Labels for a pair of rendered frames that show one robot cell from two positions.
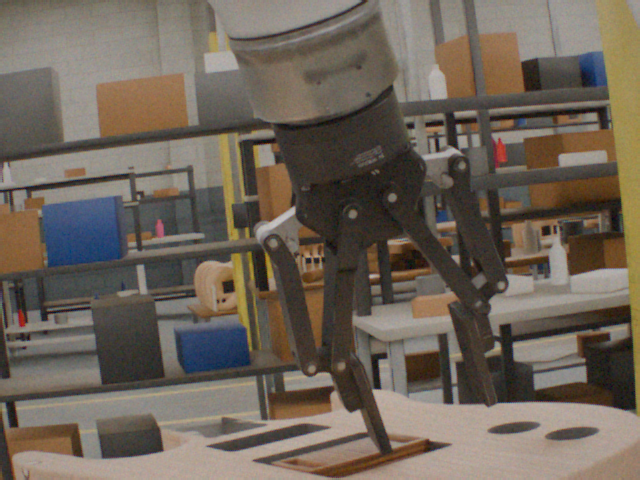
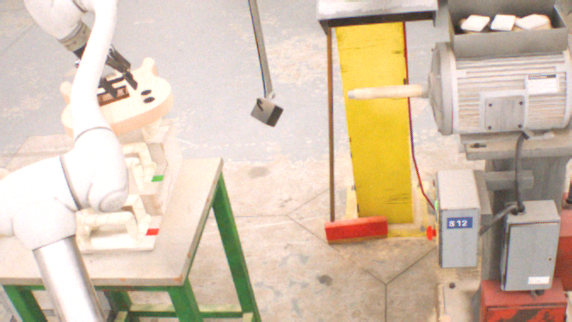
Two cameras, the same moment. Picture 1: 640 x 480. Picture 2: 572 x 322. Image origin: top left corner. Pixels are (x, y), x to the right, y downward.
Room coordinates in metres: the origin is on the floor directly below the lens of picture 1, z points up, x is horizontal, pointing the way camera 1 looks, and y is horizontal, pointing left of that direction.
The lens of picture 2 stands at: (-0.67, -1.13, 2.11)
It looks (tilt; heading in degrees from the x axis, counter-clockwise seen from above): 34 degrees down; 22
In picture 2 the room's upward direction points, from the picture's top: 11 degrees counter-clockwise
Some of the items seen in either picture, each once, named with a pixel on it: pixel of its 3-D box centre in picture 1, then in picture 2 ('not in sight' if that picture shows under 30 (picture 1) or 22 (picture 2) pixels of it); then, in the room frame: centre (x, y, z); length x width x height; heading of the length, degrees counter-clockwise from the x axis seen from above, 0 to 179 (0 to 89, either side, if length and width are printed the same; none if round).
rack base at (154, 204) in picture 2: not in sight; (126, 192); (0.70, -0.03, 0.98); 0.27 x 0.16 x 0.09; 102
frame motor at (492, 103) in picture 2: not in sight; (505, 86); (0.90, -1.17, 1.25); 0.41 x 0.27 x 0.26; 98
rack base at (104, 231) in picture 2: not in sight; (117, 234); (0.55, -0.06, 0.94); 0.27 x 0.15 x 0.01; 102
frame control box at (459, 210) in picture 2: not in sight; (481, 219); (0.65, -1.12, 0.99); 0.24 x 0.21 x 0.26; 98
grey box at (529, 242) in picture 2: not in sight; (531, 211); (0.76, -1.26, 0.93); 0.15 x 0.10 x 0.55; 98
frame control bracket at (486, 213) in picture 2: not in sight; (479, 196); (0.71, -1.11, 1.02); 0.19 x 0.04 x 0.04; 8
